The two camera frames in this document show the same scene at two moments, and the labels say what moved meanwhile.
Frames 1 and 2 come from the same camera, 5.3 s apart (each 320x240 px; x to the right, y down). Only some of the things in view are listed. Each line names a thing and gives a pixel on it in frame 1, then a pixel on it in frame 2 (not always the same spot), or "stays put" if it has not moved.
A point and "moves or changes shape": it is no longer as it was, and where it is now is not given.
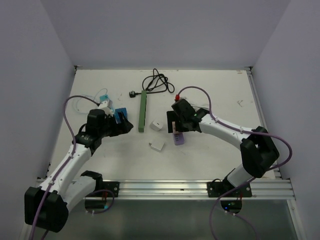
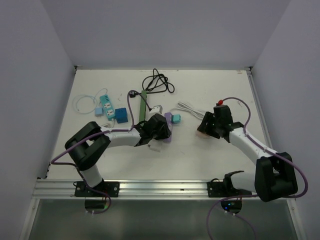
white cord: [198, 106] moves or changes shape
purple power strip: [178, 139] → [168, 117]
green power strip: [142, 117] stays put
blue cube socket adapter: [124, 111] stays put
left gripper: [123, 127] → [165, 133]
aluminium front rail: [261, 189] stays put
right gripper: [172, 116] → [208, 118]
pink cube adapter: [174, 128] → [201, 135]
